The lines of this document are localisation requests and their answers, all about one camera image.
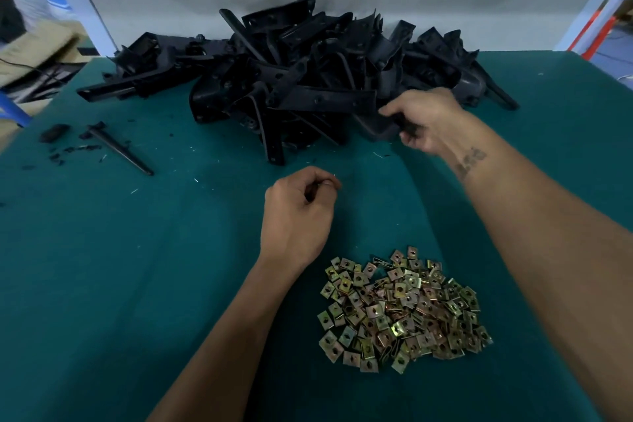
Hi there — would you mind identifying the person's left hand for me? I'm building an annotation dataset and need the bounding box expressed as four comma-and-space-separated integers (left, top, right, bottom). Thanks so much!
259, 166, 342, 274

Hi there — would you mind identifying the person's right hand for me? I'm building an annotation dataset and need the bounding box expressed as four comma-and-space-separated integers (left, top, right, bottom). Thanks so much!
378, 87, 471, 159

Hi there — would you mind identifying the black plastic bracket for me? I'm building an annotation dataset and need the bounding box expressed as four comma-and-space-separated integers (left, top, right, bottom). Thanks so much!
479, 65, 520, 111
351, 110, 417, 141

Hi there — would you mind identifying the pile of brass clip nuts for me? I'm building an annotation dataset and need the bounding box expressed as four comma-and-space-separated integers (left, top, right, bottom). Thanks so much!
316, 245, 494, 375

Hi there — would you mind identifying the pile of black plastic brackets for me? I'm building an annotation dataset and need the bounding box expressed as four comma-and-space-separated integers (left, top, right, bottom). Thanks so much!
77, 0, 520, 166

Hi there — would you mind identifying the person's right forearm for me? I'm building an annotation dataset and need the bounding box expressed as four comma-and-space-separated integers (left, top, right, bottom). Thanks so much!
435, 120, 633, 422

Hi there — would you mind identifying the person's left forearm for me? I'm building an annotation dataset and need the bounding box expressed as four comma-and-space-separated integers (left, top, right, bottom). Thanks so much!
148, 253, 303, 422

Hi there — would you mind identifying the green table cloth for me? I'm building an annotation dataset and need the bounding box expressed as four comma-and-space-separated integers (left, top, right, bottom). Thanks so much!
0, 49, 633, 422

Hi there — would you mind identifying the thin black plastic strip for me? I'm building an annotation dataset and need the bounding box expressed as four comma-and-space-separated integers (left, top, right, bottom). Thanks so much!
84, 122, 156, 177

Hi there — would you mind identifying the small black plastic scrap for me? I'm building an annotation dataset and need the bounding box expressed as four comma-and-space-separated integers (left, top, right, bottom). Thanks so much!
38, 124, 73, 144

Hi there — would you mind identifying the brown cardboard piece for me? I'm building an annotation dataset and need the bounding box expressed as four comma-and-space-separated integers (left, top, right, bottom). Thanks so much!
0, 21, 90, 106

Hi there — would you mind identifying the black bag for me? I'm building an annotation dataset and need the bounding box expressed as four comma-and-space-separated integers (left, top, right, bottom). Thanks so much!
0, 0, 26, 42

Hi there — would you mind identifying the white metal rack frame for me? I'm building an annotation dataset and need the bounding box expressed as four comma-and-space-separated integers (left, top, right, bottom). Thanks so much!
554, 0, 633, 57

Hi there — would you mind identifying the blue metal frame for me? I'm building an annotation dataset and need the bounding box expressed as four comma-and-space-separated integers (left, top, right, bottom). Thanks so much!
0, 90, 31, 129

